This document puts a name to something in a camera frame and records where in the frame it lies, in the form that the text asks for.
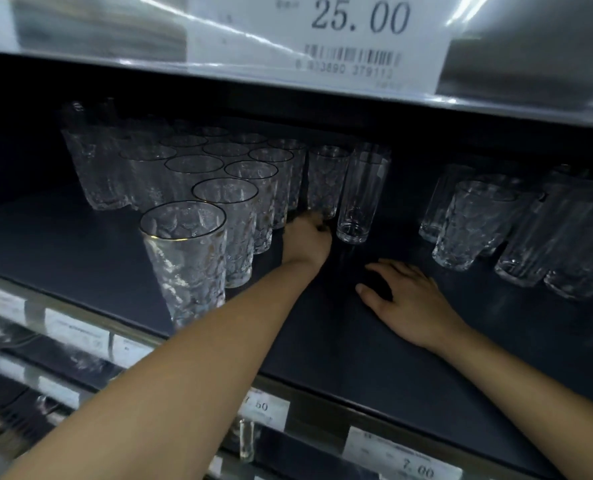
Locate person's left hand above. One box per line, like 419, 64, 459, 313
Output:
281, 212, 334, 270

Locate person's right hand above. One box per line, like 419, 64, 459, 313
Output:
355, 258, 470, 352

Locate single textured drinking glass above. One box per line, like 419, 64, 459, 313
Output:
306, 145, 352, 221

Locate person's left forearm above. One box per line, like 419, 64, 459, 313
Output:
0, 256, 328, 480

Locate person's right forearm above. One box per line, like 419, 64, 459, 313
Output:
434, 322, 593, 480

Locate plain smooth tall glass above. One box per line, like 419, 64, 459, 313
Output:
336, 150, 392, 245

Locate cluster of clear faceted cups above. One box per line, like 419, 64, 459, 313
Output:
418, 162, 593, 309

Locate group of gold-rimmed textured tumblers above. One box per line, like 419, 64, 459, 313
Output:
60, 99, 309, 331

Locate white shelf price label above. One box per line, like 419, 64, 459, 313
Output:
110, 334, 155, 369
37, 376, 83, 409
43, 308, 113, 359
343, 426, 465, 480
243, 387, 291, 431
0, 351, 28, 381

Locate large white price tag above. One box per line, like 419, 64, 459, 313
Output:
186, 0, 460, 93

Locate small clear narrow glass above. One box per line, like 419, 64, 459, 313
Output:
235, 419, 257, 464

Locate grey metal shelf edge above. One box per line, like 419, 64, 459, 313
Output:
0, 0, 593, 131

